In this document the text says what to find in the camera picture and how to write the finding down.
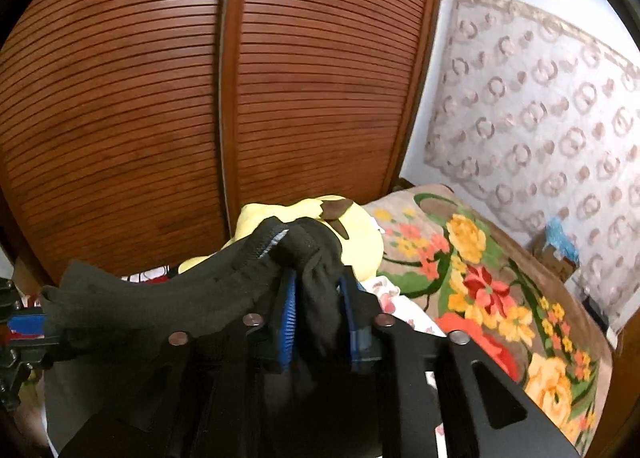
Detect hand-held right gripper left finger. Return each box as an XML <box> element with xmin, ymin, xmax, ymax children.
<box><xmin>60</xmin><ymin>272</ymin><xmax>301</xmax><ymax>458</ymax></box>

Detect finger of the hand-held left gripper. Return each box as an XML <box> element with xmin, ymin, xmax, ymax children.
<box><xmin>6</xmin><ymin>309</ymin><xmax>51</xmax><ymax>339</ymax></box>
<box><xmin>10</xmin><ymin>337</ymin><xmax>76</xmax><ymax>370</ymax></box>

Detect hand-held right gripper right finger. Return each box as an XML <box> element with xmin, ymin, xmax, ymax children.
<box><xmin>337</xmin><ymin>273</ymin><xmax>581</xmax><ymax>458</ymax></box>

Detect black pants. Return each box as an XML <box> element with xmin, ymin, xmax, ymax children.
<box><xmin>39</xmin><ymin>217</ymin><xmax>352</xmax><ymax>454</ymax></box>

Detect white floral blanket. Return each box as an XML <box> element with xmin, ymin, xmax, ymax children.
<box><xmin>361</xmin><ymin>275</ymin><xmax>447</xmax><ymax>458</ymax></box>

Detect yellow plush toy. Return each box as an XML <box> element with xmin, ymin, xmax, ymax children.
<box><xmin>177</xmin><ymin>195</ymin><xmax>385</xmax><ymax>285</ymax></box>

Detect brown floral blanket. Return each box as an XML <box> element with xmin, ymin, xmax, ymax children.
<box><xmin>359</xmin><ymin>183</ymin><xmax>615</xmax><ymax>457</ymax></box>

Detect cardboard box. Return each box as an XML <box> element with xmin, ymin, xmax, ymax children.
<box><xmin>532</xmin><ymin>235</ymin><xmax>579</xmax><ymax>285</ymax></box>

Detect wooden slatted wardrobe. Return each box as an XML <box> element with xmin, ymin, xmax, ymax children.
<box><xmin>0</xmin><ymin>0</ymin><xmax>447</xmax><ymax>291</ymax></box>

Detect circle patterned curtain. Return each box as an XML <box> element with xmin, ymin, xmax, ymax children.
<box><xmin>423</xmin><ymin>0</ymin><xmax>640</xmax><ymax>335</ymax></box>

